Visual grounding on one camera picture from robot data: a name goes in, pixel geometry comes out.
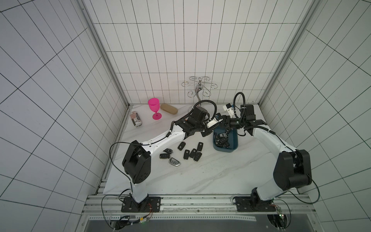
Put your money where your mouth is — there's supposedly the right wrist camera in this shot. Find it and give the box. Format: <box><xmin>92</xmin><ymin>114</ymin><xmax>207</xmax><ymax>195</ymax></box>
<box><xmin>223</xmin><ymin>103</ymin><xmax>235</xmax><ymax>118</ymax></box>

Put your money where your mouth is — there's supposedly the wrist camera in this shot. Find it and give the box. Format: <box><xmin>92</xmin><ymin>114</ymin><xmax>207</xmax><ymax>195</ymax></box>
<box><xmin>223</xmin><ymin>103</ymin><xmax>235</xmax><ymax>118</ymax></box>
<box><xmin>206</xmin><ymin>113</ymin><xmax>223</xmax><ymax>129</ymax></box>

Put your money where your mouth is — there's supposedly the black VW flip key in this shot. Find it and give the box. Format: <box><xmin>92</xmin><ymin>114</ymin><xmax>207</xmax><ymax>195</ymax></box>
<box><xmin>197</xmin><ymin>142</ymin><xmax>203</xmax><ymax>152</ymax></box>
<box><xmin>177</xmin><ymin>141</ymin><xmax>186</xmax><ymax>151</ymax></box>
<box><xmin>183</xmin><ymin>149</ymin><xmax>190</xmax><ymax>160</ymax></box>
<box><xmin>189</xmin><ymin>148</ymin><xmax>198</xmax><ymax>159</ymax></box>

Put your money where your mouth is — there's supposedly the aluminium frame rail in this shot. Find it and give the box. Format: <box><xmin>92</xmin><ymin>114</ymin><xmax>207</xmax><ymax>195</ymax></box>
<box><xmin>82</xmin><ymin>195</ymin><xmax>316</xmax><ymax>219</ymax></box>

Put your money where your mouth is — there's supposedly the chrome black smart key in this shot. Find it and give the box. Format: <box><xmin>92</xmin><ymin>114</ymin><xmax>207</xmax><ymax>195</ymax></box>
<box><xmin>164</xmin><ymin>148</ymin><xmax>173</xmax><ymax>154</ymax></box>

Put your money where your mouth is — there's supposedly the teal plastic storage box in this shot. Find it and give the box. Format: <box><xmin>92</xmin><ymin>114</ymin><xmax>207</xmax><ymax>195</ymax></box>
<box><xmin>213</xmin><ymin>126</ymin><xmax>239</xmax><ymax>153</ymax></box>

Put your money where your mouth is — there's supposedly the black flip key buttons up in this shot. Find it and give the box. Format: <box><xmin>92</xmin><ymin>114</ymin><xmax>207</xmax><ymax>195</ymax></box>
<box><xmin>193</xmin><ymin>151</ymin><xmax>202</xmax><ymax>161</ymax></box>

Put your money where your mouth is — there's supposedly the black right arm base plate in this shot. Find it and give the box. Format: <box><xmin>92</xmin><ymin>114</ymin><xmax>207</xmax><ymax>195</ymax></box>
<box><xmin>232</xmin><ymin>196</ymin><xmax>276</xmax><ymax>212</ymax></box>

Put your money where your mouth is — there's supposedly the beige woven glasses case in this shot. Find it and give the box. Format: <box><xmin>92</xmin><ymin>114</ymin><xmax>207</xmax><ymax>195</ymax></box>
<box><xmin>160</xmin><ymin>103</ymin><xmax>178</xmax><ymax>115</ymax></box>

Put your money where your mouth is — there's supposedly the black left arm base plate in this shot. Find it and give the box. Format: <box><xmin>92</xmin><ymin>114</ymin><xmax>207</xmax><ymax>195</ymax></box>
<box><xmin>121</xmin><ymin>196</ymin><xmax>161</xmax><ymax>213</ymax></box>

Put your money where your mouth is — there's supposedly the pink plastic wine goblet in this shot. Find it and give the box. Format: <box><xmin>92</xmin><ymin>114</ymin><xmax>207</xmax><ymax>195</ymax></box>
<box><xmin>148</xmin><ymin>98</ymin><xmax>162</xmax><ymax>120</ymax></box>

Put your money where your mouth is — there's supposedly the black smart key fob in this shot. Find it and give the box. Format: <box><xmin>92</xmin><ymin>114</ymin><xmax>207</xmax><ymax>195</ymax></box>
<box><xmin>159</xmin><ymin>153</ymin><xmax>170</xmax><ymax>159</ymax></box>

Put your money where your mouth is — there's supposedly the lone black flip key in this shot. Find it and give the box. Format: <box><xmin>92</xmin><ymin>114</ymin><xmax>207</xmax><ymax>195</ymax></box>
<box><xmin>218</xmin><ymin>133</ymin><xmax>229</xmax><ymax>140</ymax></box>

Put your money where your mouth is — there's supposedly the silver black smart key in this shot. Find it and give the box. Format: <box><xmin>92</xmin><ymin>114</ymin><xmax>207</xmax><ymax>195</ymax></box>
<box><xmin>169</xmin><ymin>158</ymin><xmax>181</xmax><ymax>167</ymax></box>

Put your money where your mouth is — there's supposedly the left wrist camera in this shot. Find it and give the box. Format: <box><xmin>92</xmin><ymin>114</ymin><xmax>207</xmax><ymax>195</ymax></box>
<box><xmin>206</xmin><ymin>113</ymin><xmax>223</xmax><ymax>129</ymax></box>

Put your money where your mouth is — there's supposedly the silver metal cup rack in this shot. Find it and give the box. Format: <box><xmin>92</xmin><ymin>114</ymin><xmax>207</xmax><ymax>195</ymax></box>
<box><xmin>181</xmin><ymin>76</ymin><xmax>218</xmax><ymax>101</ymax></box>

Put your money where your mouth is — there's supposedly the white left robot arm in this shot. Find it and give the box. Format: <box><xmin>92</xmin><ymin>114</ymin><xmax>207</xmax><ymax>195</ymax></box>
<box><xmin>122</xmin><ymin>103</ymin><xmax>217</xmax><ymax>204</ymax></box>

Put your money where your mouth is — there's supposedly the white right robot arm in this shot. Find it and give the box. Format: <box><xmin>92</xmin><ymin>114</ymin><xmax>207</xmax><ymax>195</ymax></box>
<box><xmin>223</xmin><ymin>103</ymin><xmax>313</xmax><ymax>202</ymax></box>

